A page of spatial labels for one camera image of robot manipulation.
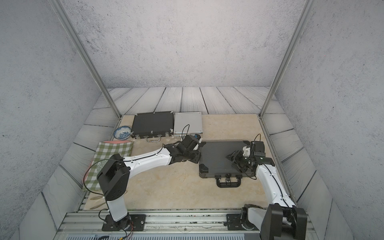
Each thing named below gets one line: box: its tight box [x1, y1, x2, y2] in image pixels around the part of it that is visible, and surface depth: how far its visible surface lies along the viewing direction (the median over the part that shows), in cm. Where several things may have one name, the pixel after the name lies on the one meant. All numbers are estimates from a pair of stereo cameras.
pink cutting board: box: [103, 140, 132, 143], surface depth 107 cm
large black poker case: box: [199, 140, 256, 188], surface depth 86 cm
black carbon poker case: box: [131, 111, 174, 143], surface depth 109 cm
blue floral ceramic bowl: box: [113, 125, 132, 141], surface depth 110 cm
